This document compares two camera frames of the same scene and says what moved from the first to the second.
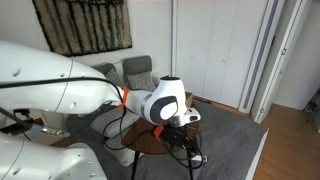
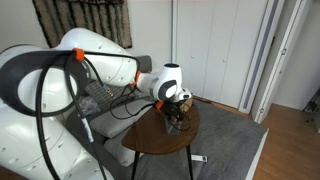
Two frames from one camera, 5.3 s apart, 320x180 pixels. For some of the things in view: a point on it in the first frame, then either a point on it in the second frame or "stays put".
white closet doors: x=216 y=48 stays put
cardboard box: x=189 y=99 stays put
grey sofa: x=106 y=128 stays put
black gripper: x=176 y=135 -> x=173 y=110
